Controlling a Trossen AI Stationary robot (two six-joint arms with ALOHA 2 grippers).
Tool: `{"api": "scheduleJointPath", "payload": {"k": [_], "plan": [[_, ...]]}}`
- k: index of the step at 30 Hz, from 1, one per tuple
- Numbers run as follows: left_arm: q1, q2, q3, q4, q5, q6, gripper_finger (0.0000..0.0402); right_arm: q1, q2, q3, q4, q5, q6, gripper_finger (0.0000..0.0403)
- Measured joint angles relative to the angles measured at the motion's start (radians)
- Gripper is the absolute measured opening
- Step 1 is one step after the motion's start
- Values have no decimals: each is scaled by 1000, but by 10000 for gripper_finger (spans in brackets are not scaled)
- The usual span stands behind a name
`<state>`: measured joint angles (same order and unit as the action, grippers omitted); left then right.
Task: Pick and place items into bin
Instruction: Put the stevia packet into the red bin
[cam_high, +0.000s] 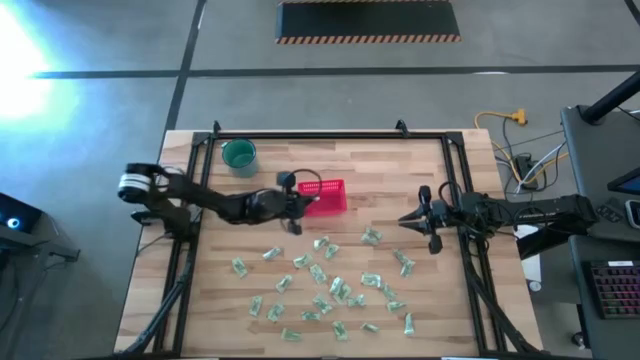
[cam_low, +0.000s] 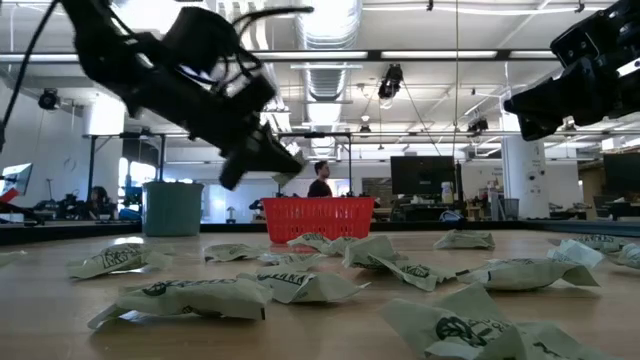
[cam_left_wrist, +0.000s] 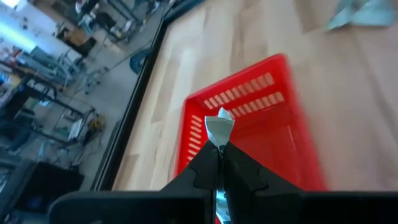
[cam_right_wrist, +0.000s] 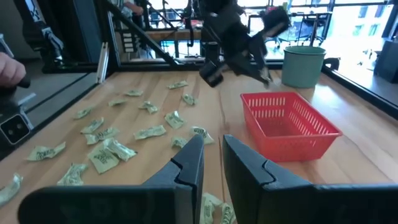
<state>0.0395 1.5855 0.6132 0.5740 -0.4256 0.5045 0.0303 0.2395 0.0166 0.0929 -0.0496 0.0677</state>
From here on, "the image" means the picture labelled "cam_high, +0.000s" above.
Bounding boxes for black camera cable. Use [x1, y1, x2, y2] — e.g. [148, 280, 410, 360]
[437, 179, 465, 214]
[288, 168, 324, 202]

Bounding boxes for backlit keyboard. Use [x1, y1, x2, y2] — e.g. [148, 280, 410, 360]
[581, 259, 640, 321]

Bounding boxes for black desk support bar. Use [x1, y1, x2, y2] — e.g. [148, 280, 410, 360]
[516, 227, 576, 261]

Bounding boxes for small black controller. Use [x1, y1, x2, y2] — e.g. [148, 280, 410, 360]
[594, 201, 625, 225]

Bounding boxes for white cable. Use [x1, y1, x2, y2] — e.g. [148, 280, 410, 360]
[517, 141, 569, 195]

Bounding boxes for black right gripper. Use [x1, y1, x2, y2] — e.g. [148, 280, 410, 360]
[398, 185, 464, 255]

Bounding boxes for black right camera cable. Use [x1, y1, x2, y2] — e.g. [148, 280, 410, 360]
[437, 179, 465, 214]

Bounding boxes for black tablet screen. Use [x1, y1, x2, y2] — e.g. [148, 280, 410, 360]
[606, 166, 640, 197]

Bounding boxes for green mug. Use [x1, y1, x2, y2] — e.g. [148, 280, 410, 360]
[221, 137, 260, 179]

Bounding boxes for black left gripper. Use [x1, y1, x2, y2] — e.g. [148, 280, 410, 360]
[272, 171, 322, 236]

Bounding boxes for black power strip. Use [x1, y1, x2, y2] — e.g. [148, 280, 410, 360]
[513, 153, 540, 191]

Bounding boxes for black keyboard desk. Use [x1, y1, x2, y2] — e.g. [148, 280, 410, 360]
[568, 234, 640, 360]

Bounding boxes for black pole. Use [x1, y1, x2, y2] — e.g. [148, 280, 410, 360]
[579, 68, 640, 126]

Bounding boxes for red plastic mesh basket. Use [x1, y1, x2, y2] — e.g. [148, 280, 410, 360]
[297, 178, 349, 218]

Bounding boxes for black hazard-striped floor mat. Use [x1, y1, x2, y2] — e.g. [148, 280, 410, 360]
[274, 0, 463, 46]

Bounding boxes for white paper sheet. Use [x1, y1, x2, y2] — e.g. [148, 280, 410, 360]
[513, 223, 544, 284]

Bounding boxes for smartphone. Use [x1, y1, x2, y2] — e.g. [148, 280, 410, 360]
[624, 198, 640, 230]

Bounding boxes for black left camera cable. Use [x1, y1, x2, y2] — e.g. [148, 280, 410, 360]
[288, 168, 324, 202]

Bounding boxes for yellow extension cord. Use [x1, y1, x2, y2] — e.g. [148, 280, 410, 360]
[473, 108, 571, 185]

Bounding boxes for black computer tower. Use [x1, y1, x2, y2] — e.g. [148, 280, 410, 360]
[0, 191, 44, 235]

